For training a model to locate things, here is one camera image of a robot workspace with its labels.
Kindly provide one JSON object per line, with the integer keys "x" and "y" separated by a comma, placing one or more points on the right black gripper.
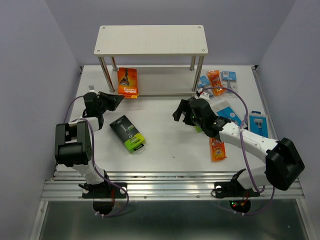
{"x": 182, "y": 106}

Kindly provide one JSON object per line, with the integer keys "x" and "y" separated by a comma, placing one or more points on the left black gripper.
{"x": 113, "y": 100}

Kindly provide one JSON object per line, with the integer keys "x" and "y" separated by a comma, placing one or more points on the black green razor box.
{"x": 198, "y": 129}
{"x": 128, "y": 134}

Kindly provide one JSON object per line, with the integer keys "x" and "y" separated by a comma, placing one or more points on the orange razor bag top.
{"x": 215, "y": 81}

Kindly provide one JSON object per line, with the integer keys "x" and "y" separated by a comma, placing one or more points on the orange razor bag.
{"x": 217, "y": 150}
{"x": 215, "y": 81}

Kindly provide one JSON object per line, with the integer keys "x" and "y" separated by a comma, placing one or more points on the orange razor bag bottom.
{"x": 217, "y": 150}

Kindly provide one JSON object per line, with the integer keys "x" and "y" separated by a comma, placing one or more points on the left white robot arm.
{"x": 74, "y": 140}

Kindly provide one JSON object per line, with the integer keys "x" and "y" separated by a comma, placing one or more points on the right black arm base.
{"x": 232, "y": 188}

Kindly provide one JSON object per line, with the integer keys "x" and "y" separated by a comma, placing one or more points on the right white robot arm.
{"x": 282, "y": 162}

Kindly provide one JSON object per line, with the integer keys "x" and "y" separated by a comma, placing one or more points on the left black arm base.
{"x": 100, "y": 189}

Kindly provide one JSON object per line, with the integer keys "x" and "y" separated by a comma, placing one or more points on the white two-tier shelf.
{"x": 151, "y": 41}

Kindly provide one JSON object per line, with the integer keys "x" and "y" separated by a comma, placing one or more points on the blue blister razor pack left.
{"x": 204, "y": 83}

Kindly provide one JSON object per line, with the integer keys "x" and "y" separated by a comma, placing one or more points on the blue blister razor pack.
{"x": 229, "y": 80}
{"x": 204, "y": 83}

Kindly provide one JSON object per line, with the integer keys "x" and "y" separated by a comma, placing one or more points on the blue razor pack middle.
{"x": 224, "y": 109}

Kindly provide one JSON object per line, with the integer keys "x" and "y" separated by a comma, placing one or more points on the blue blister razor pack right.
{"x": 229, "y": 80}

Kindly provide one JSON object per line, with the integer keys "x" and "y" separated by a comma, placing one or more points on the blue razor pack far right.
{"x": 258, "y": 123}

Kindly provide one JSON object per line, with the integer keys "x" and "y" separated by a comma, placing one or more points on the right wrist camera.
{"x": 202, "y": 94}

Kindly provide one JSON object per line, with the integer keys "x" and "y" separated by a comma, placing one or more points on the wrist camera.
{"x": 202, "y": 94}
{"x": 91, "y": 89}

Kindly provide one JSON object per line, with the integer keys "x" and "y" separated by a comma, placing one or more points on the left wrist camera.
{"x": 91, "y": 89}

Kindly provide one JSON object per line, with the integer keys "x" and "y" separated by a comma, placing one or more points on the aluminium rail frame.
{"x": 175, "y": 163}

